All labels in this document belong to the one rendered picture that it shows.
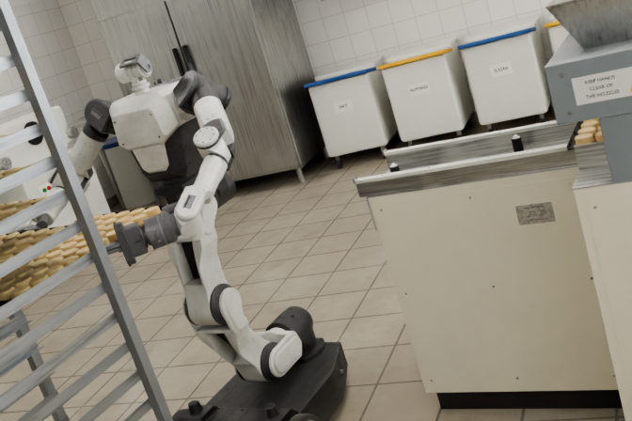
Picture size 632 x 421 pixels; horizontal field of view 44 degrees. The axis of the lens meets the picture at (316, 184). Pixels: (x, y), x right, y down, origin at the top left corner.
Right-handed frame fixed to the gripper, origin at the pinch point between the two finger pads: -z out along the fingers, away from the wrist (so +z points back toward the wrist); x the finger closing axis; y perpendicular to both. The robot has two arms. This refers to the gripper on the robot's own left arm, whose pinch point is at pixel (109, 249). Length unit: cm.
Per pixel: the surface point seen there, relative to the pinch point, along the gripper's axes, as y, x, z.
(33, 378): 26.1, -17.2, -25.3
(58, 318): 17.0, -8.1, -16.2
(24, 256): 18.5, 10.1, -17.7
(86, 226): 7.3, 9.4, -2.7
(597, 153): 25, -16, 134
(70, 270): 11.0, 1.0, -10.2
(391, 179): -21, -16, 89
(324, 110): -404, -51, 167
